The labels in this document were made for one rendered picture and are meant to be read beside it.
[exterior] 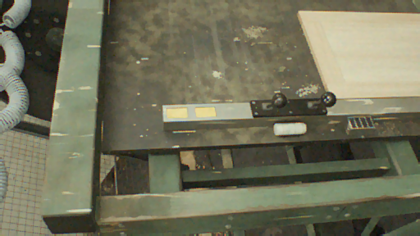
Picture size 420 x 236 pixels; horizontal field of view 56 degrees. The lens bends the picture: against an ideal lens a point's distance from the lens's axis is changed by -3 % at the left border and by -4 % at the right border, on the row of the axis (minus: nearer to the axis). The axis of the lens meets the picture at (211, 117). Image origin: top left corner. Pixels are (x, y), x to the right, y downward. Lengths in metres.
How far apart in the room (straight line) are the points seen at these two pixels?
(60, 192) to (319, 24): 0.93
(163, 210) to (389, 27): 0.99
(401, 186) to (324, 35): 0.55
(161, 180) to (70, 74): 0.33
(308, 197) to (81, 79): 0.59
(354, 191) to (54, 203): 0.64
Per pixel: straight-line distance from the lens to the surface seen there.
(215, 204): 0.87
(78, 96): 0.97
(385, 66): 1.33
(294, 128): 1.04
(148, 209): 0.86
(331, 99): 0.96
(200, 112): 1.00
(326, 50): 1.28
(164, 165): 1.00
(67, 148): 0.89
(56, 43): 1.79
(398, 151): 1.21
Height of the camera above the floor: 2.15
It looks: 33 degrees down
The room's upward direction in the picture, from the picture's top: 71 degrees counter-clockwise
